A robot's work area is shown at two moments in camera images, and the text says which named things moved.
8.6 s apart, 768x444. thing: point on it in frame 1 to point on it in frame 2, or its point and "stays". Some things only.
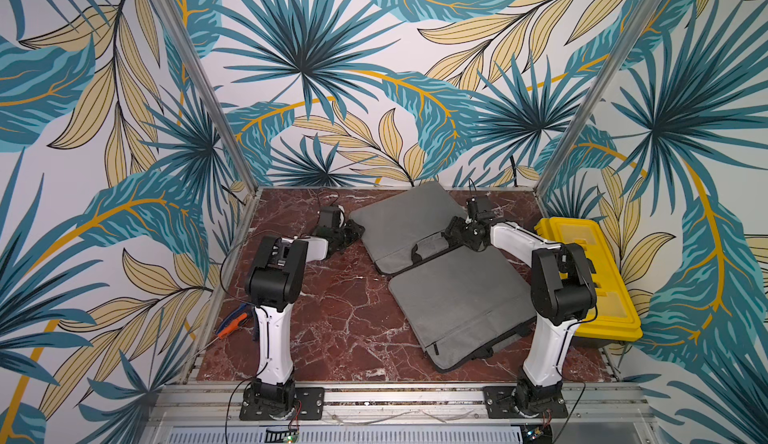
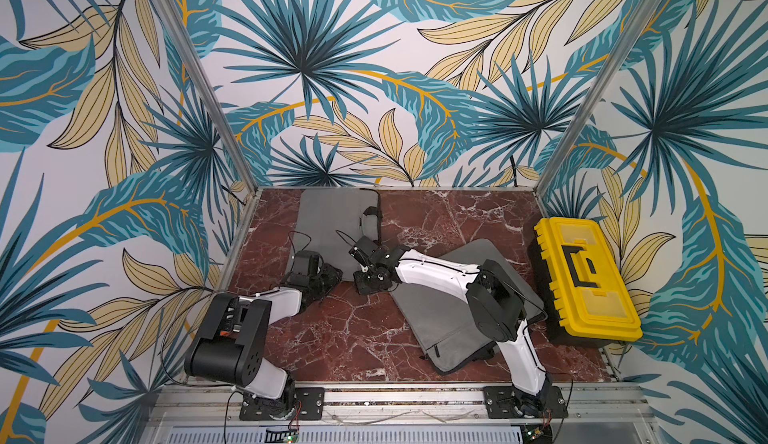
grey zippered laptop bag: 409,228 to 333,222
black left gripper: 356,233 to 332,276
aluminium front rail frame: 209,413 stays
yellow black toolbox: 615,316 stays
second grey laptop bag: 465,304 stays
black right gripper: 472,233 to 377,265
